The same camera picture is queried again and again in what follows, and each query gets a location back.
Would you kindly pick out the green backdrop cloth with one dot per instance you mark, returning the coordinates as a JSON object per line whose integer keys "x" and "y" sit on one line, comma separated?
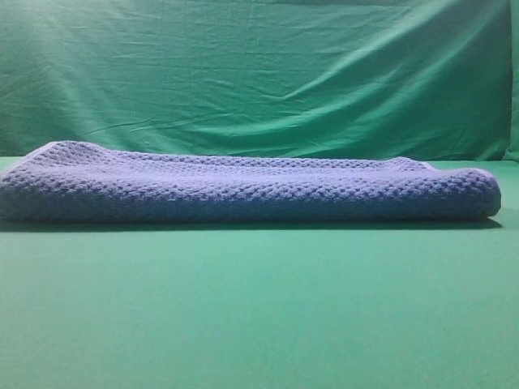
{"x": 431, "y": 80}

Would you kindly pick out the blue waffle-weave towel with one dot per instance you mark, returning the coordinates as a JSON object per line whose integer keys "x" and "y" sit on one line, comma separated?
{"x": 79, "y": 181}

